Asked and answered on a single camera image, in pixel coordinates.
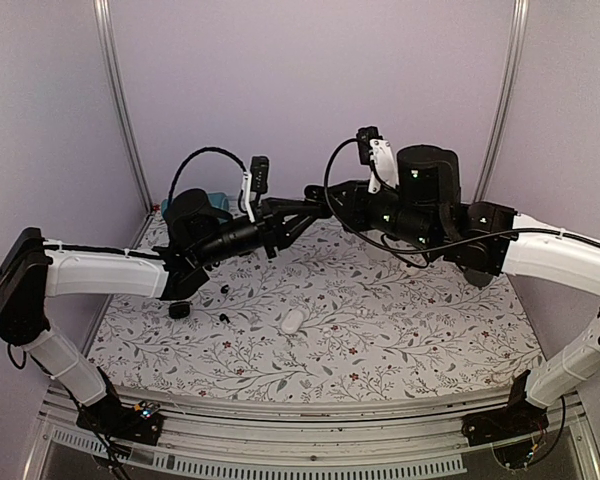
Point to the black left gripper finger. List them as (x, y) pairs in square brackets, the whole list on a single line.
[(294, 227), (279, 205)]

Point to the white oval charging case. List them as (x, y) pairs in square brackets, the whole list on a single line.
[(292, 321)]

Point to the black earbud case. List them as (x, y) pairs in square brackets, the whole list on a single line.
[(179, 310), (315, 195)]

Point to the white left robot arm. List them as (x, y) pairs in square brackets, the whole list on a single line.
[(200, 235)]

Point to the aluminium corner post right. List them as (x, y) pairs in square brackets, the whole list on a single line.
[(513, 58)]

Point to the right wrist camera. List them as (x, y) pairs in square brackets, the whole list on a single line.
[(364, 137)]

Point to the aluminium front rail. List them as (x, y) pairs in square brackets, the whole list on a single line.
[(406, 439)]

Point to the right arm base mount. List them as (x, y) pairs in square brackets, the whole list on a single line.
[(517, 417)]

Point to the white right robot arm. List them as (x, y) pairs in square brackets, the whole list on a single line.
[(415, 197)]

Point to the aluminium corner post left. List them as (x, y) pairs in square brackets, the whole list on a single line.
[(106, 37)]

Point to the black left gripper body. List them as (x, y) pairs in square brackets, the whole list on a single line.
[(269, 232)]

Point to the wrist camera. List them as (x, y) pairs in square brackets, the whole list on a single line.
[(364, 137), (254, 186)]

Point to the aluminium corner post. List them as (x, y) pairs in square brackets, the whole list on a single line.
[(513, 58), (106, 37)]

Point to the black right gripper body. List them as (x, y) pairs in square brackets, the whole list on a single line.
[(362, 220)]

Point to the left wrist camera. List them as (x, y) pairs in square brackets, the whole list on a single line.
[(254, 186)]

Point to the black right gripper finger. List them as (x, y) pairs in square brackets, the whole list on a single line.
[(350, 185), (341, 205)]

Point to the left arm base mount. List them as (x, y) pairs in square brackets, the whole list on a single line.
[(141, 423)]

